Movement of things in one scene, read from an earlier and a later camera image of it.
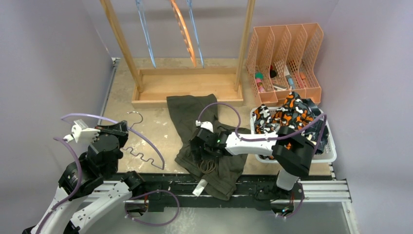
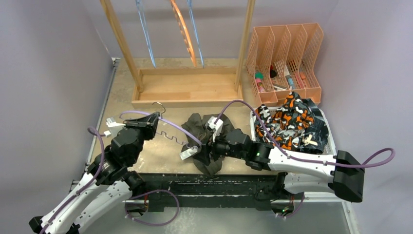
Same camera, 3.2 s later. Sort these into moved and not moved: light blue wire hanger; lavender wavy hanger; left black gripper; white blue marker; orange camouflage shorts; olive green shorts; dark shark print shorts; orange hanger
Moved: olive green shorts; left black gripper; lavender wavy hanger
Not moved: light blue wire hanger; orange hanger; orange camouflage shorts; dark shark print shorts; white blue marker
